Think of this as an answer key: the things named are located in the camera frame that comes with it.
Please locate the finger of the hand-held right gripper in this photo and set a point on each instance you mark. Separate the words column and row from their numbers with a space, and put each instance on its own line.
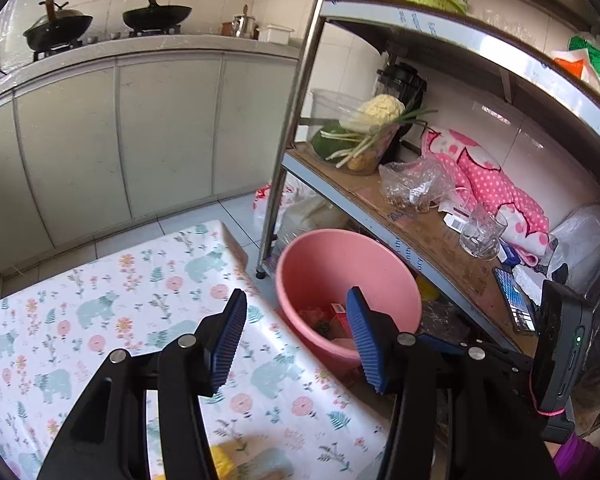
column 440, row 341

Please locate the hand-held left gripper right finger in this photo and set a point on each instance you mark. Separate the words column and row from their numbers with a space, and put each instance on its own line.
column 367, row 345

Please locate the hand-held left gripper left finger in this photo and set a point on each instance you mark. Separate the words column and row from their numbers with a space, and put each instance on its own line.
column 227, row 345

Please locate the pink plastic basin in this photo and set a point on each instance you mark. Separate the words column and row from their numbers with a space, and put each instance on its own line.
column 340, row 265

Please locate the person's right forearm purple sleeve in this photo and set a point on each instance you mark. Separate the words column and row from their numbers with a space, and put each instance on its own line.
column 577, row 460

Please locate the small red box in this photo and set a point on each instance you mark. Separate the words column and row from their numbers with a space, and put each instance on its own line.
column 340, row 316

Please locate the yellow container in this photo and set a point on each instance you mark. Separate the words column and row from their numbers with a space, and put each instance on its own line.
column 426, row 290

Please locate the smartphone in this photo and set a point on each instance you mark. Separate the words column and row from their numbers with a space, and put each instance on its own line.
column 512, row 302

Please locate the white foam piece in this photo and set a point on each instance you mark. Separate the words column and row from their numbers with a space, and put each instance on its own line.
column 527, row 282

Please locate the small blue packet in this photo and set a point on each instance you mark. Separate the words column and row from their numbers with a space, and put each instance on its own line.
column 511, row 254

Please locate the white translucent plastic bag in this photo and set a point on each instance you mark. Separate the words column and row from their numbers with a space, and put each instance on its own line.
column 585, row 235

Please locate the clear glass cup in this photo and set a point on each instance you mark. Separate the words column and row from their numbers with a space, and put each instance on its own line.
column 482, row 235

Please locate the blurred yellow item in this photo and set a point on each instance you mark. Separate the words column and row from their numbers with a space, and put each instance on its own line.
column 225, row 462

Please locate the small white labelled box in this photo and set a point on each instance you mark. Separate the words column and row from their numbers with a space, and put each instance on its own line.
column 457, row 221

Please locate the floral bear print tablecloth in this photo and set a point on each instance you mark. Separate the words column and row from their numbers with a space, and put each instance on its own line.
column 105, row 310

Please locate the white sack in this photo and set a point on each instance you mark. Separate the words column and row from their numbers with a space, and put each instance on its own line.
column 312, row 215

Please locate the clear plastic bag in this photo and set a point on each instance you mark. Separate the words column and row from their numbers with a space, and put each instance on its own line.
column 415, row 185

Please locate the pink polka dot cloth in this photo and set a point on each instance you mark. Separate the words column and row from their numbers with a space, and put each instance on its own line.
column 495, row 185

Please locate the dark green vegetable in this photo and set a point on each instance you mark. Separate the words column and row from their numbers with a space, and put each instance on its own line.
column 330, row 146

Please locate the green onions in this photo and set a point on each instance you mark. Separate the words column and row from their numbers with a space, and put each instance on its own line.
column 375, row 137

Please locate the grey kitchen cabinet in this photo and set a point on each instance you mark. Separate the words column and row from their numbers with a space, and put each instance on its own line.
column 130, row 135

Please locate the white cauliflower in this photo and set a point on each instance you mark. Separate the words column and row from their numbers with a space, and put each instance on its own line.
column 377, row 110

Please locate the clear plastic vegetable container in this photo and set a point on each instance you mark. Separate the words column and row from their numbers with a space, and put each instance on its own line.
column 330, row 110

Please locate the black blender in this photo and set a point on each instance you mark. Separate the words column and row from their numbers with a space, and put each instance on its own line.
column 405, row 80

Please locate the orange and green printed bag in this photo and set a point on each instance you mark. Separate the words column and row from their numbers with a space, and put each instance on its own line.
column 592, row 62

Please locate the white rectangular container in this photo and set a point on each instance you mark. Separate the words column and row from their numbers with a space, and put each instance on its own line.
column 275, row 34

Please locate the metal shelf rack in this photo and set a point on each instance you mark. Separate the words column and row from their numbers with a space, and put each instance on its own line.
column 430, row 25

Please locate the small brown pot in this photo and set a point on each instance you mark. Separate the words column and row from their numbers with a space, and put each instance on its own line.
column 227, row 28

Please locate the steel kettle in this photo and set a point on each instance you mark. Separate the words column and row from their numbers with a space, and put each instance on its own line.
column 244, row 24

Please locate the gas stove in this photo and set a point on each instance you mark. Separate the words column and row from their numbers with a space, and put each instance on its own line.
column 105, row 42

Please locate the small dark-capped bottle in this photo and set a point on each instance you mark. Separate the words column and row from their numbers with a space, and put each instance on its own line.
column 463, row 2

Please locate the black wok with glass lid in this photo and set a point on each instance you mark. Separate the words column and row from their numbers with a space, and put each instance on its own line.
column 60, row 25

